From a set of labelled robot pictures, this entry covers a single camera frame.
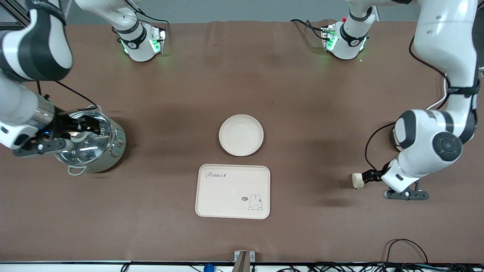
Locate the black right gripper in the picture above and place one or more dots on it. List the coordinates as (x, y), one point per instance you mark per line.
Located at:
(61, 123)

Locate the brown table cloth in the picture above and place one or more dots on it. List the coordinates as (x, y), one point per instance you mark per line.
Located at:
(242, 83)

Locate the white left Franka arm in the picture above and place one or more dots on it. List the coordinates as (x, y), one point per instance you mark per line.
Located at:
(442, 45)

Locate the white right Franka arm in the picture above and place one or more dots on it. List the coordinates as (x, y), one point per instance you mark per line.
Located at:
(22, 109)

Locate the stainless steel pot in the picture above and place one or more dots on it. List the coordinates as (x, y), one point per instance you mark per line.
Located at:
(109, 155)

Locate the round cream plate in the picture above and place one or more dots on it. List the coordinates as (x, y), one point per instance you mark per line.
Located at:
(241, 135)

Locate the cream two-slot toaster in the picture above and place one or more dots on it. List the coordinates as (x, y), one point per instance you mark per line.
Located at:
(394, 138)

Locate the blue round object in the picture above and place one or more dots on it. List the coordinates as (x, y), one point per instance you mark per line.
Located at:
(208, 268)

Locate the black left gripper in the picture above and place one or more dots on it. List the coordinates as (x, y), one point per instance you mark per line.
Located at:
(372, 175)

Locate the aluminium frame profile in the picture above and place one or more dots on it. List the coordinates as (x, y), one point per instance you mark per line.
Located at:
(11, 13)

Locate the grey metal bracket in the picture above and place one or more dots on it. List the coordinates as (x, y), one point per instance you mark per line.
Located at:
(244, 258)

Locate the cream rabbit print tray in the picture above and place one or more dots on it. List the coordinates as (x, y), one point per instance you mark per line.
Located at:
(232, 191)

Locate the glass pot lid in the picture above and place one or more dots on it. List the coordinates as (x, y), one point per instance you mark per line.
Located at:
(89, 149)

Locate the small cream bun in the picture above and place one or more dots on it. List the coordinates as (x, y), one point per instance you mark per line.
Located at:
(357, 180)

